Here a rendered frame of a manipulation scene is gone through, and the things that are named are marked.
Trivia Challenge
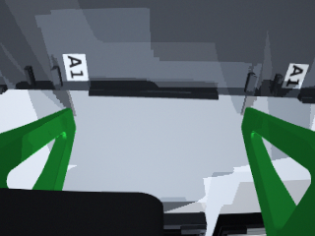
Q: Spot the white deep-well block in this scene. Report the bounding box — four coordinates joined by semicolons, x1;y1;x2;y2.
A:
227;228;267;236

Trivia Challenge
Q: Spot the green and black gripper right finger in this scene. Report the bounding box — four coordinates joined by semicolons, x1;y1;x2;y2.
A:
241;107;315;236

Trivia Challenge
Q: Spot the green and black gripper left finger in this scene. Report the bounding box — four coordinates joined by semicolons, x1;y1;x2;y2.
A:
0;108;76;191

